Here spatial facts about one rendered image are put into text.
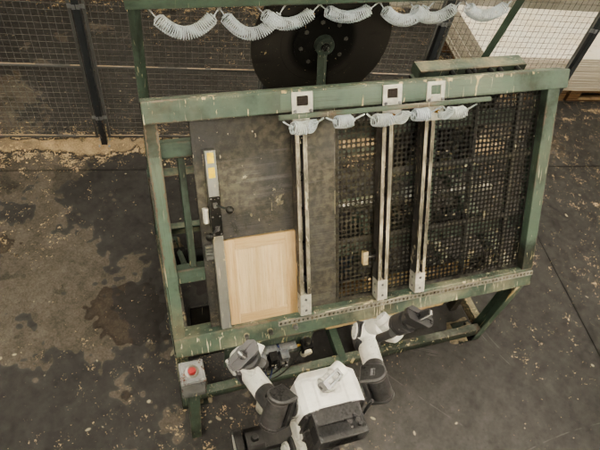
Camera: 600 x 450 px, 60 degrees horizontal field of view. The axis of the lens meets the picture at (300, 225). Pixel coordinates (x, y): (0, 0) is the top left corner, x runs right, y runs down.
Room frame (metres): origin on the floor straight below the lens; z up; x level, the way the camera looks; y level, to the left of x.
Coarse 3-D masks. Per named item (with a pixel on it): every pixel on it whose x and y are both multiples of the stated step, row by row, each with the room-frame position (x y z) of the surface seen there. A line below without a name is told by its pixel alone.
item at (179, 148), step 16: (528, 112) 2.55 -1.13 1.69; (368, 128) 2.13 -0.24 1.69; (512, 128) 2.52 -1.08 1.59; (160, 144) 1.69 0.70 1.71; (176, 144) 1.72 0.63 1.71; (432, 192) 2.14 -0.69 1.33; (496, 224) 2.20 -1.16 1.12; (512, 224) 2.24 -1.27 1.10; (192, 240) 1.52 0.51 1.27; (400, 240) 1.92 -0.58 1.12; (192, 256) 1.47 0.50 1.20; (192, 272) 1.42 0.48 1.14
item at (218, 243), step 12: (204, 156) 1.68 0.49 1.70; (204, 168) 1.68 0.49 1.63; (216, 168) 1.68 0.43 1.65; (216, 180) 1.65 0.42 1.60; (216, 192) 1.62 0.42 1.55; (216, 240) 1.50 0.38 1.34; (216, 252) 1.47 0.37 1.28; (216, 264) 1.44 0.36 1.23; (216, 276) 1.42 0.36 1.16; (228, 300) 1.36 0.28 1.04; (228, 312) 1.32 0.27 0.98; (228, 324) 1.29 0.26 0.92
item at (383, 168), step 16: (384, 96) 2.10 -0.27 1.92; (400, 96) 2.13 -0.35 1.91; (384, 112) 2.07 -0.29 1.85; (384, 128) 2.07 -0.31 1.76; (384, 144) 2.03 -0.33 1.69; (384, 160) 2.00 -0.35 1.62; (384, 176) 1.96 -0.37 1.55; (384, 192) 1.95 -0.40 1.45; (384, 208) 1.90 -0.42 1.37; (384, 224) 1.86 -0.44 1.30; (384, 240) 1.81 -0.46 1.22; (384, 256) 1.77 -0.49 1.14; (384, 272) 1.72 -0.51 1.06; (384, 288) 1.67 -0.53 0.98
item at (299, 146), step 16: (304, 144) 1.87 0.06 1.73; (304, 160) 1.83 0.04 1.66; (304, 176) 1.80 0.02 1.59; (304, 192) 1.76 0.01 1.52; (304, 208) 1.72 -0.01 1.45; (304, 224) 1.69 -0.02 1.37; (304, 240) 1.65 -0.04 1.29; (304, 256) 1.61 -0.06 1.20; (304, 272) 1.58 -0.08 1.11; (304, 288) 1.53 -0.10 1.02; (304, 304) 1.47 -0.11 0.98
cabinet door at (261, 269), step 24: (240, 240) 1.56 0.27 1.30; (264, 240) 1.60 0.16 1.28; (288, 240) 1.65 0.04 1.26; (240, 264) 1.49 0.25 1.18; (264, 264) 1.54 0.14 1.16; (288, 264) 1.58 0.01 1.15; (240, 288) 1.43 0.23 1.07; (264, 288) 1.47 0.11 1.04; (288, 288) 1.51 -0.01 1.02; (240, 312) 1.36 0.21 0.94; (264, 312) 1.40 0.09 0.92; (288, 312) 1.45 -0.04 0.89
